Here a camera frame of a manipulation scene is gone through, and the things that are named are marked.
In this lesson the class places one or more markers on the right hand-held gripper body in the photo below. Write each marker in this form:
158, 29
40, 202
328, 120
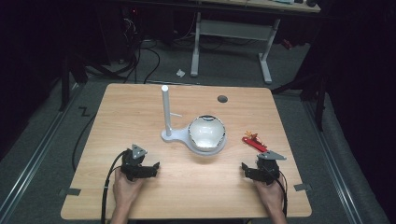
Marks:
267, 169

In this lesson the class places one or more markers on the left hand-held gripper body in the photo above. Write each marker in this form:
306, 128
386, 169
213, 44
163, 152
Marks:
132, 165

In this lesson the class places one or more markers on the person's right hand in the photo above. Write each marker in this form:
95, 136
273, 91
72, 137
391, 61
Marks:
271, 194

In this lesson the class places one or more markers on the person's left hand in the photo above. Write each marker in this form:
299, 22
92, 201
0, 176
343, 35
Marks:
126, 189

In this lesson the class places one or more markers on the red and orange toy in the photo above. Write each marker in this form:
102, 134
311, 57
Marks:
253, 142

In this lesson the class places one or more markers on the grey tape piece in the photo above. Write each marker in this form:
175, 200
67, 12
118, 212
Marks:
71, 192
302, 187

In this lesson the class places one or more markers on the white bowl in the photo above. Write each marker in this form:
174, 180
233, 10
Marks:
206, 132

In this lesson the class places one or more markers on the white stand with pole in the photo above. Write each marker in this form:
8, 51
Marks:
166, 109

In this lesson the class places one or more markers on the grey table grommet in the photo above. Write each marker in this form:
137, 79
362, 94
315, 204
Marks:
222, 99

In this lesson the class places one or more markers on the black metal stand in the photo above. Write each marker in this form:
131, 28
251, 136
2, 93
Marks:
311, 87
65, 84

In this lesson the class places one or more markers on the white paper scrap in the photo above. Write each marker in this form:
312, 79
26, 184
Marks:
180, 73

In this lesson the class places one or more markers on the white-legged desk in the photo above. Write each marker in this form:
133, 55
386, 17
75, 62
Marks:
233, 29

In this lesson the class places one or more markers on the metal floor rail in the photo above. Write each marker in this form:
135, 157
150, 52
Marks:
31, 161
330, 155

